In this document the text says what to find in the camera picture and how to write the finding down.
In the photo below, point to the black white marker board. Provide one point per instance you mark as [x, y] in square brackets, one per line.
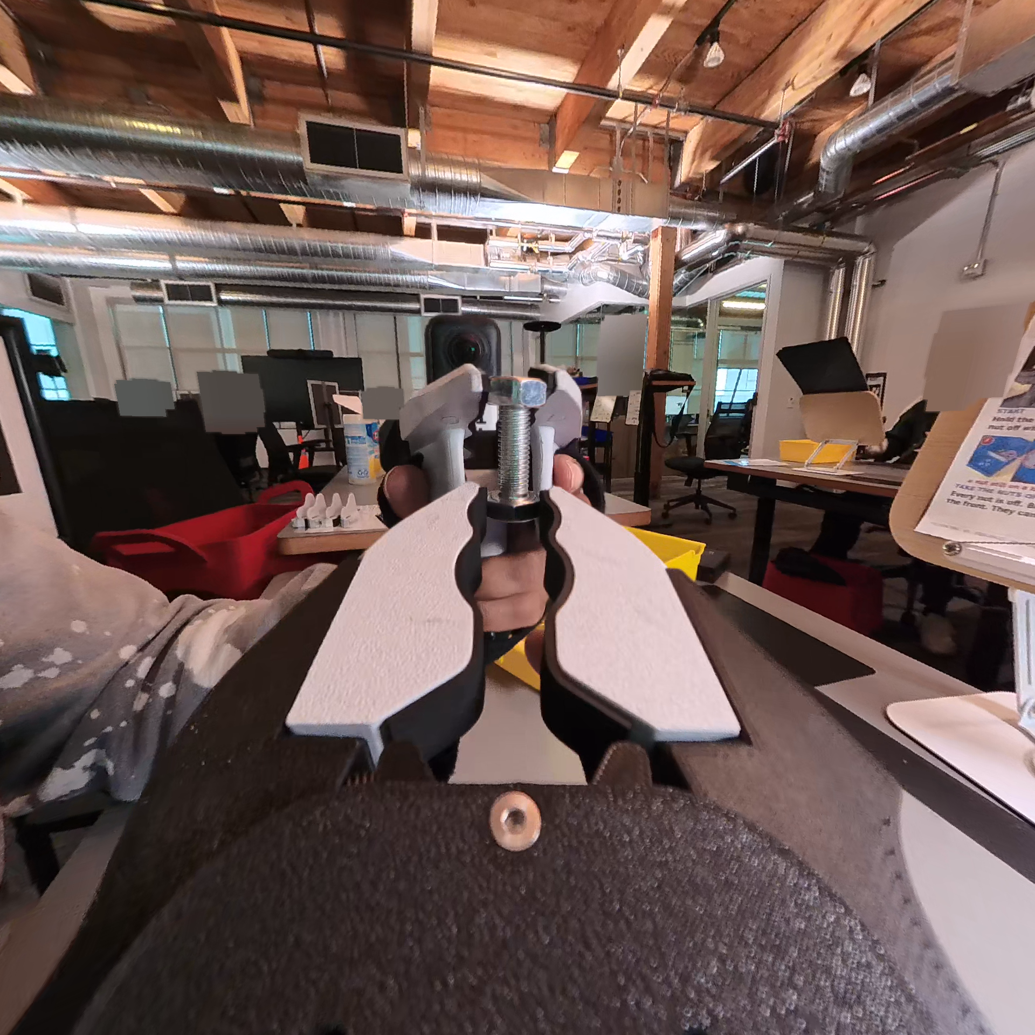
[20, 453]

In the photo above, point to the person's right hand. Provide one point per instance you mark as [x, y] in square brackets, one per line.
[535, 647]

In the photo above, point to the wooden support post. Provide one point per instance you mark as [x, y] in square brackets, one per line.
[661, 307]

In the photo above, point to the red tote bag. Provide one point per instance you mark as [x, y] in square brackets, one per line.
[210, 550]

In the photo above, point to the small framed screen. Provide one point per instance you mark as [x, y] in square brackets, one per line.
[323, 402]

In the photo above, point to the white wipes canister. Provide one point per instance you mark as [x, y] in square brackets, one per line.
[360, 453]

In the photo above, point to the person's left forearm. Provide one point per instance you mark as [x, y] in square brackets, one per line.
[121, 671]

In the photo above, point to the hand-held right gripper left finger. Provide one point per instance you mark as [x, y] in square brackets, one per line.
[388, 631]

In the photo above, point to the silver hex bolt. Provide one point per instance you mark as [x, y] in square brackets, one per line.
[515, 445]

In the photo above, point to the small wooden board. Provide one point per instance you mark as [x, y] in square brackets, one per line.
[841, 419]

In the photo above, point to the black flag panel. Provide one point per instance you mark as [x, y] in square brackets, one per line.
[821, 368]

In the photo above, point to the small white air vent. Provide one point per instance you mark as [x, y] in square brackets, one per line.
[441, 306]
[189, 293]

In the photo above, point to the black floor lamp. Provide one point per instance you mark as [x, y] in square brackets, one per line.
[542, 327]

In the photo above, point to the wooden top desk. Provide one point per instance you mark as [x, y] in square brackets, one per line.
[808, 473]

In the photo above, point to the large yellow plastic bin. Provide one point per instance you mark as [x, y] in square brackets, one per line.
[671, 554]

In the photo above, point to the silver ventilation duct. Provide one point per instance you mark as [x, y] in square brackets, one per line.
[202, 242]
[121, 150]

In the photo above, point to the black monitor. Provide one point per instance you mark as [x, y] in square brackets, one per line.
[283, 380]

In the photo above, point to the large black screen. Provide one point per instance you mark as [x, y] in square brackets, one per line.
[145, 477]

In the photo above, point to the person's left hand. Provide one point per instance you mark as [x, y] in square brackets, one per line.
[509, 590]

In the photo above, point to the black flat mat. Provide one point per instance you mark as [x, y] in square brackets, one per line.
[792, 647]

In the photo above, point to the wooden document board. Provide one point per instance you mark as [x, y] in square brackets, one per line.
[914, 501]

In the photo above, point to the black floor stand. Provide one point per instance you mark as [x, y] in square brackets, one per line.
[647, 437]

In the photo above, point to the dark red ottoman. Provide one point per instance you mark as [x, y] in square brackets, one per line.
[833, 594]

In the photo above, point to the small yellow bin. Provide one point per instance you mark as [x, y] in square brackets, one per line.
[796, 451]

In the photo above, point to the white track spotlight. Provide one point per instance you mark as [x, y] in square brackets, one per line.
[859, 84]
[713, 53]

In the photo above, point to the large white air vent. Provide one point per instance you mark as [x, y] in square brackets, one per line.
[356, 147]

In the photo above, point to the black office chair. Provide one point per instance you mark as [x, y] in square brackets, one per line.
[720, 441]

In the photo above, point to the printed instruction sheet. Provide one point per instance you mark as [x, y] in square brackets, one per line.
[986, 485]

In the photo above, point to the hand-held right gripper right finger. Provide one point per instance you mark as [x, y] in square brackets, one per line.
[631, 639]

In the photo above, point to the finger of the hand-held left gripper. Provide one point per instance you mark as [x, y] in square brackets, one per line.
[441, 404]
[566, 404]

